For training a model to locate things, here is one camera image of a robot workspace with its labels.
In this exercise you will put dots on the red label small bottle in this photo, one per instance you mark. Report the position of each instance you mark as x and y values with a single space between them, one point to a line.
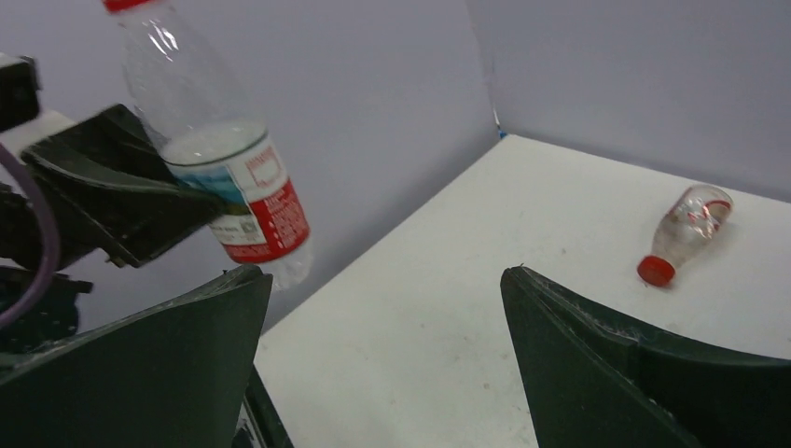
685 230

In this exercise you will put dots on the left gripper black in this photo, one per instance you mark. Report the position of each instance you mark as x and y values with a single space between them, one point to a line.
24 235

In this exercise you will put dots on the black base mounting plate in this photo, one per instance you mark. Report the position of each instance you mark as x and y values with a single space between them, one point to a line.
259 425

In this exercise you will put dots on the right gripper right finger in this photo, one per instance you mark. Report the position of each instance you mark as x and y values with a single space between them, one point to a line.
595 377

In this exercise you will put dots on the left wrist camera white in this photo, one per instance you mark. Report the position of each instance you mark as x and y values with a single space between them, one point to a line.
24 120

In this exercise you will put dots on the red cap red label bottle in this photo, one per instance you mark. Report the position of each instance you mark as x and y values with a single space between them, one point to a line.
212 137

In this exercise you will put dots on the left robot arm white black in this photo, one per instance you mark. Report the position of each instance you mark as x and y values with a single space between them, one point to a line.
55 316

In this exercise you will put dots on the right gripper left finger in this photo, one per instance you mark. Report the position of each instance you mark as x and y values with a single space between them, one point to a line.
173 375

